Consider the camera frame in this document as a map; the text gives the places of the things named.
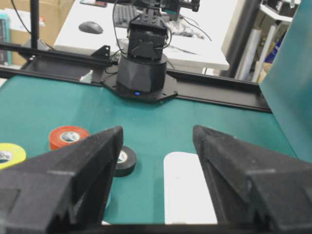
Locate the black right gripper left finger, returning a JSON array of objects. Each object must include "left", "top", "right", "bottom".
[{"left": 0, "top": 126, "right": 123, "bottom": 234}]

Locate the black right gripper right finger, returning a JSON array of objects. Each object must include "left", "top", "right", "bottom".
[{"left": 193, "top": 125, "right": 312, "bottom": 234}]

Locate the red tape roll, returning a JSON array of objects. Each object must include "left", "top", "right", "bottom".
[{"left": 49, "top": 126, "right": 90, "bottom": 150}]

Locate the black tape roll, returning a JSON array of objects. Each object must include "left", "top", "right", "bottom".
[{"left": 114, "top": 146, "right": 137, "bottom": 177}]

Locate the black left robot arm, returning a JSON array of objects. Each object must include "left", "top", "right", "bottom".
[{"left": 117, "top": 0, "right": 200, "bottom": 97}]

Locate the white plastic case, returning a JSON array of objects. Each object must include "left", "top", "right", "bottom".
[{"left": 163, "top": 152, "right": 217, "bottom": 225}]

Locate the yellow tape roll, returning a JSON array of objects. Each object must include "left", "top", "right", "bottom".
[{"left": 0, "top": 143, "right": 27, "bottom": 170}]

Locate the green table cloth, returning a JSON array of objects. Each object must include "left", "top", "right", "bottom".
[{"left": 0, "top": 76, "right": 295, "bottom": 224}]

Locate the white background desk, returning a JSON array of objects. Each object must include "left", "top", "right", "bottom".
[{"left": 54, "top": 0, "right": 230, "bottom": 73}]

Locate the black computer mouse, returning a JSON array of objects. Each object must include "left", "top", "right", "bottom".
[{"left": 78, "top": 21, "right": 103, "bottom": 34}]

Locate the black keyboard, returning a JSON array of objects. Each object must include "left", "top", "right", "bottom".
[{"left": 113, "top": 5, "right": 142, "bottom": 28}]

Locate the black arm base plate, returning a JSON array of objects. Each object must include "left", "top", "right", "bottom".
[{"left": 101, "top": 74, "right": 178, "bottom": 103}]

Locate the black aluminium frame rail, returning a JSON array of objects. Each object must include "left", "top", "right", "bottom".
[{"left": 0, "top": 42, "right": 271, "bottom": 113}]

